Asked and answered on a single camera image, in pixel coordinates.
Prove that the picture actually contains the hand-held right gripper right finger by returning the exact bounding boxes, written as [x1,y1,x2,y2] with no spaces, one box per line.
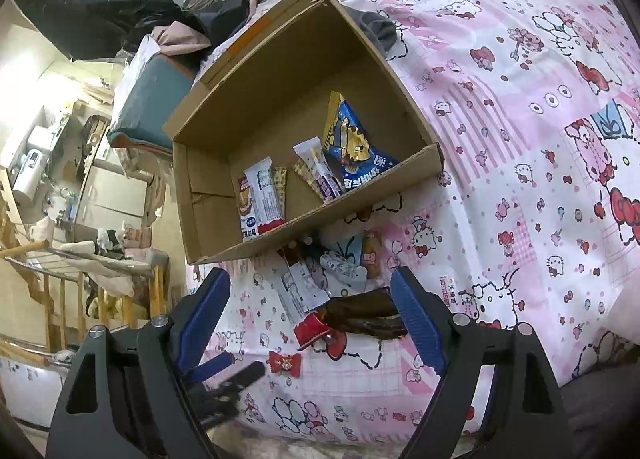
[390,266,576,459]

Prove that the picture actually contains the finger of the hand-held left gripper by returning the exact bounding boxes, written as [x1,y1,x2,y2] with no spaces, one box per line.
[217,360,267,396]
[187,353,235,383]

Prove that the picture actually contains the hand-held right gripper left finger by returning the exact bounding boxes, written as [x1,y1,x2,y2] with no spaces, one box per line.
[47,268,231,459]

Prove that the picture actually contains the dark brown snack packet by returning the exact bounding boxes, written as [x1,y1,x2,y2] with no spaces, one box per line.
[319,286,409,341]

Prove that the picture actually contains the white snack packet brown picture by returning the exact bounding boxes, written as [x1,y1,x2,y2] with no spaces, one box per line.
[236,174,261,244]

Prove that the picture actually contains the white red snack bar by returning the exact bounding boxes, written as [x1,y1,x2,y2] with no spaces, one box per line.
[244,156,286,236]
[276,245,331,351]

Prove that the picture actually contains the yellow patterned snack packet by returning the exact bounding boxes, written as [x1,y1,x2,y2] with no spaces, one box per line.
[272,166,289,220]

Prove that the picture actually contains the yellow checkered snack bar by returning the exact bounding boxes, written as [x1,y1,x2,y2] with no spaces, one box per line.
[292,136,347,204]

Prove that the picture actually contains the blue snack packet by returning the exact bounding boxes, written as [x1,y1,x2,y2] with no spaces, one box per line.
[322,91,401,194]

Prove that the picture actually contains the cardboard box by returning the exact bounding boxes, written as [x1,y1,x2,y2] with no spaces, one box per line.
[162,0,446,266]

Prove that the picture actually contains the small red candy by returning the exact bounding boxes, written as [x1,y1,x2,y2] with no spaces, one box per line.
[267,350,304,380]

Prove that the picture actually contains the orange brown snack packet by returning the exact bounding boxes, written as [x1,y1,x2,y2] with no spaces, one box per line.
[361,231,387,281]

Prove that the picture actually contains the small white snack pouch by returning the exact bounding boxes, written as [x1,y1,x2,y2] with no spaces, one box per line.
[320,250,369,286]

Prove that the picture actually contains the white kitchen cabinet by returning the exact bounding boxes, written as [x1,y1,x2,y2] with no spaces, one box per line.
[74,163,152,241]

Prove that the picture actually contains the wooden drying rack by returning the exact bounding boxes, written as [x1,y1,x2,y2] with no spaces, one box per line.
[0,168,168,371]

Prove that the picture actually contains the pink cartoon printed bedsheet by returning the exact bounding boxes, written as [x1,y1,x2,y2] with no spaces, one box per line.
[187,0,640,445]

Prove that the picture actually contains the dark grey cloth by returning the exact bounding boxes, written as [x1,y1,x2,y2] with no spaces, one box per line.
[564,363,640,459]

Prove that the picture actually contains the white water heater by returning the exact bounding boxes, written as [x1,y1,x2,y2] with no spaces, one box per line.
[9,125,52,206]

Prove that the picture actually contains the pink cloth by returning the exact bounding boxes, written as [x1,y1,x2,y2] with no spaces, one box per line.
[151,20,214,70]

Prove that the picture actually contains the dark grey sock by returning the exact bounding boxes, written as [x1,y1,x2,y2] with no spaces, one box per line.
[349,8,407,60]

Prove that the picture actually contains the black clothing pile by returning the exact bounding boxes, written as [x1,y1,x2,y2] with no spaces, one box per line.
[184,0,252,48]

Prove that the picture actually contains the black plastic bag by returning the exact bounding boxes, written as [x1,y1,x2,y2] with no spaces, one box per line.
[14,0,187,60]

